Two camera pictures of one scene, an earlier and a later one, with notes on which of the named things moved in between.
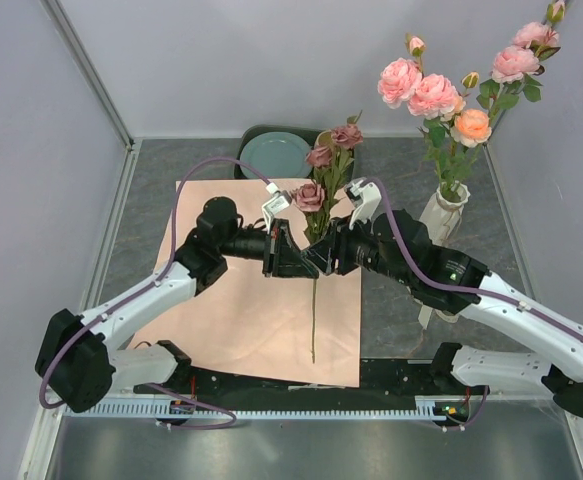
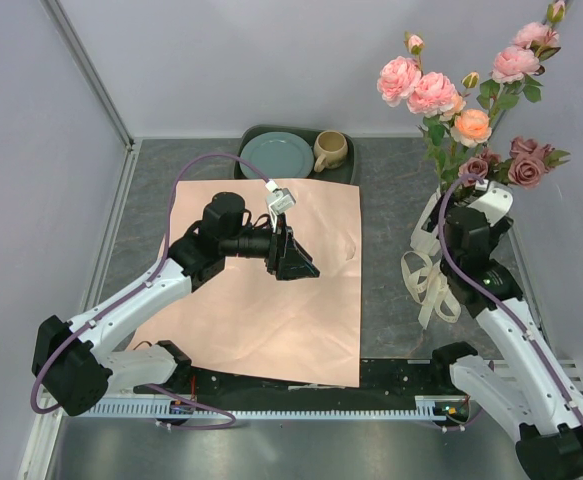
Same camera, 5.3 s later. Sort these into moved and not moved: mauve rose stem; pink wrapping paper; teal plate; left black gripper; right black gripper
Moved: right black gripper; mauve rose stem
Not moved: left black gripper; pink wrapping paper; teal plate
